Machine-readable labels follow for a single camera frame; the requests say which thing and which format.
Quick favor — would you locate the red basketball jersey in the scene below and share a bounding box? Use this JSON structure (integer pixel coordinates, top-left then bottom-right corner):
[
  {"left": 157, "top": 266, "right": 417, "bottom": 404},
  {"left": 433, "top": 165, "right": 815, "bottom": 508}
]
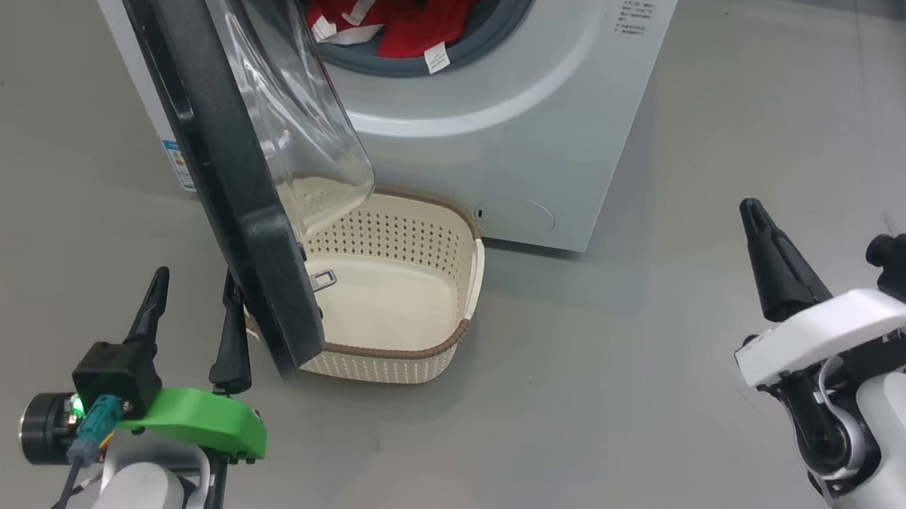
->
[{"left": 280, "top": 0, "right": 508, "bottom": 81}]

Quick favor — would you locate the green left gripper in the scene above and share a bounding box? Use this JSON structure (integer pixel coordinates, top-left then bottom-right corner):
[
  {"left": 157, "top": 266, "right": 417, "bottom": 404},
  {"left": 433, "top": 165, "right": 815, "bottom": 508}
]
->
[{"left": 16, "top": 251, "right": 285, "bottom": 488}]

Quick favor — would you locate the left cable with teal plug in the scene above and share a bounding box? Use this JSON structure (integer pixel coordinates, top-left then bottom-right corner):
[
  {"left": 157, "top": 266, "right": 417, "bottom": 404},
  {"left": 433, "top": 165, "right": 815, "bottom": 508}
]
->
[{"left": 46, "top": 390, "right": 126, "bottom": 509}]

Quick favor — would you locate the blue energy label sticker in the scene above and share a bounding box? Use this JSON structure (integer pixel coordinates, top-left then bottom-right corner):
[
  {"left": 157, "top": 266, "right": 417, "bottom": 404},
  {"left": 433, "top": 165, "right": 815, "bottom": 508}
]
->
[{"left": 158, "top": 139, "right": 200, "bottom": 191}]

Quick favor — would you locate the black round glass washer door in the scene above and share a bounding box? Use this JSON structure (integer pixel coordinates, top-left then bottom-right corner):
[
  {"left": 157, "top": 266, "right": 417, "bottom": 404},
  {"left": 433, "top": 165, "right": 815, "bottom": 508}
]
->
[{"left": 48, "top": 0, "right": 393, "bottom": 387}]

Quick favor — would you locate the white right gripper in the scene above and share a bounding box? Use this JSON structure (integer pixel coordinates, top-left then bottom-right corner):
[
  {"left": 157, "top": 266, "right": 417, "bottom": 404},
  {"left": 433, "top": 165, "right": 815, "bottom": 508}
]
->
[{"left": 722, "top": 197, "right": 906, "bottom": 405}]

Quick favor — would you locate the white front-load washing machine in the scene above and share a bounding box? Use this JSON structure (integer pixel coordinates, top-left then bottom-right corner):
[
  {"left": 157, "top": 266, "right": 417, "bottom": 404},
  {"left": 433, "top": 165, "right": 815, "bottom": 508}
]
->
[{"left": 35, "top": 0, "right": 684, "bottom": 260}]

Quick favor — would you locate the cream perforated laundry basket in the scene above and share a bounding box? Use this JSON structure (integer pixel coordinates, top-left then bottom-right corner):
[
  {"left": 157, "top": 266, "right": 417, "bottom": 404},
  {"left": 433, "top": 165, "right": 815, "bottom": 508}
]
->
[{"left": 238, "top": 177, "right": 492, "bottom": 392}]

